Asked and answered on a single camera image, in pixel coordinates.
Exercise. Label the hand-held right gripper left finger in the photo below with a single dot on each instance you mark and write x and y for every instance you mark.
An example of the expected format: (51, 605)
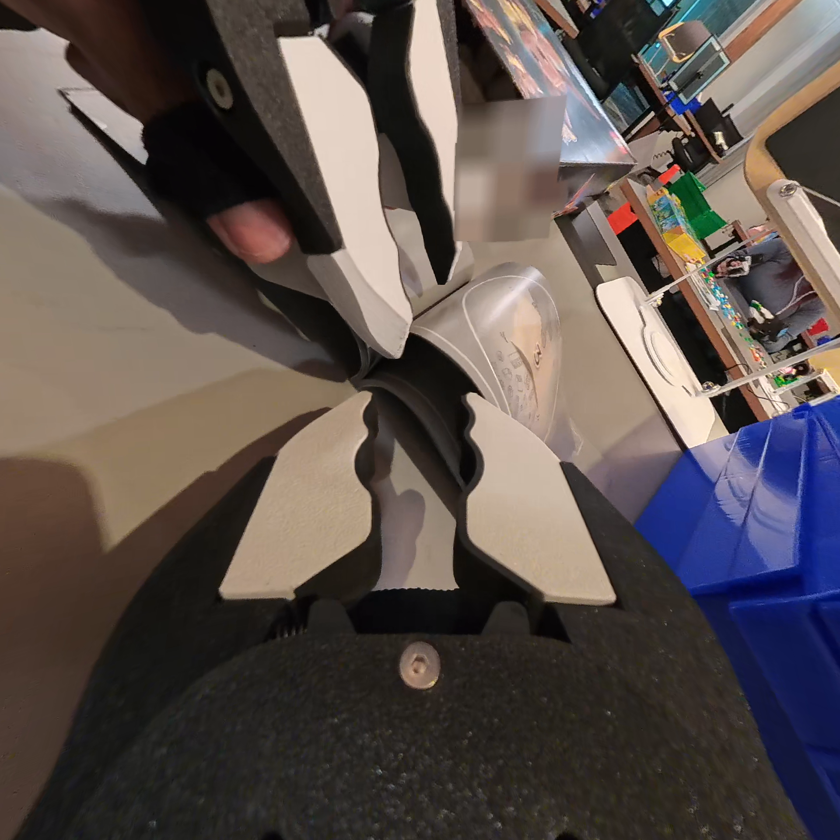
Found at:
(295, 525)

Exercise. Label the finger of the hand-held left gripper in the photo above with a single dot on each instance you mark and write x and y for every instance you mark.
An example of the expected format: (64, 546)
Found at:
(433, 105)
(335, 145)

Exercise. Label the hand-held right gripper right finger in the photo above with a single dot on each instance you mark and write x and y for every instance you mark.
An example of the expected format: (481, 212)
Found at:
(538, 525)

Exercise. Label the grey desk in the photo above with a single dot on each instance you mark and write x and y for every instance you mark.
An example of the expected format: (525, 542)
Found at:
(105, 341)

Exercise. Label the person's left hand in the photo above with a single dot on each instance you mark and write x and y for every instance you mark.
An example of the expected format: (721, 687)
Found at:
(250, 234)

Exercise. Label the colourful printed toy box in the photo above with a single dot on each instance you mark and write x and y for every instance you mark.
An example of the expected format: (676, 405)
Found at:
(525, 53)

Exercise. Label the white curved board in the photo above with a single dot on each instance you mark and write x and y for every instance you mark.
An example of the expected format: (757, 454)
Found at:
(656, 355)

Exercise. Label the wooden shelf unit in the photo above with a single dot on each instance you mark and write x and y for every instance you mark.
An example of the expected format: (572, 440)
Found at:
(709, 276)

